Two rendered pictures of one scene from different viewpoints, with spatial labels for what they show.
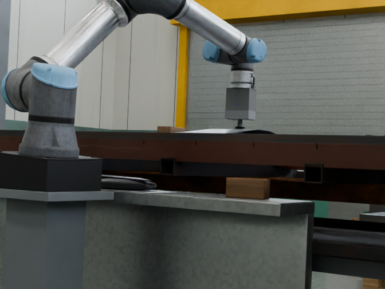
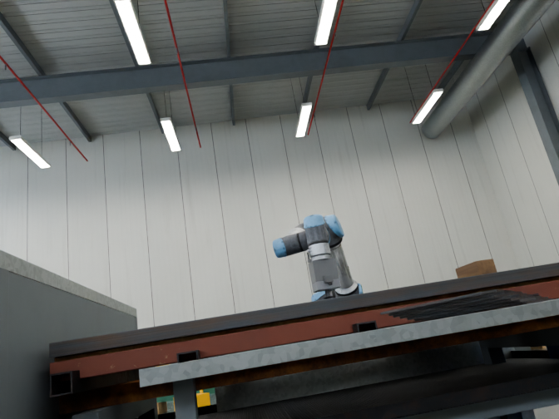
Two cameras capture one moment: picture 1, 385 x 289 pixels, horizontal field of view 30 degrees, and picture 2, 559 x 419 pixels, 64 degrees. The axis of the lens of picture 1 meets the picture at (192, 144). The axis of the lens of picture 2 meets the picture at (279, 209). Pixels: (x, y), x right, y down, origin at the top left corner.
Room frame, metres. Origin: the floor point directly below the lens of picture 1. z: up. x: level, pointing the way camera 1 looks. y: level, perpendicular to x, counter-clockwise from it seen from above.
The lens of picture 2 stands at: (3.55, -1.25, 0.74)
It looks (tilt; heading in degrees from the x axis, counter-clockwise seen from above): 17 degrees up; 141
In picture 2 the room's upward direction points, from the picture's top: 10 degrees counter-clockwise
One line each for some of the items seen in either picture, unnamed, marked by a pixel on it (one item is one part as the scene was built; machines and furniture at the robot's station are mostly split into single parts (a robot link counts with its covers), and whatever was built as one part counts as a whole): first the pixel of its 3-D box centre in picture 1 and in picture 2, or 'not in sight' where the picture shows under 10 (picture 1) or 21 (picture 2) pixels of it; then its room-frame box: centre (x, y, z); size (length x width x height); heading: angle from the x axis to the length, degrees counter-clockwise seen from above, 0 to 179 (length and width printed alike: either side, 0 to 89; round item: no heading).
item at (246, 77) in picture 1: (242, 78); (319, 252); (2.40, -0.16, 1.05); 0.08 x 0.08 x 0.05
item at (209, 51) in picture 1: (224, 51); (315, 238); (2.32, -0.09, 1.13); 0.11 x 0.11 x 0.08; 40
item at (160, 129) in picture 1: (171, 133); (475, 271); (2.82, 0.09, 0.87); 0.12 x 0.06 x 0.05; 153
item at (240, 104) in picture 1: (243, 102); (324, 273); (2.41, -0.16, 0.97); 0.10 x 0.09 x 0.16; 153
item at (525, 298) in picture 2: not in sight; (487, 302); (3.01, -0.25, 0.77); 0.45 x 0.20 x 0.04; 58
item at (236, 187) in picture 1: (247, 188); not in sight; (1.82, -0.15, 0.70); 0.10 x 0.06 x 0.05; 69
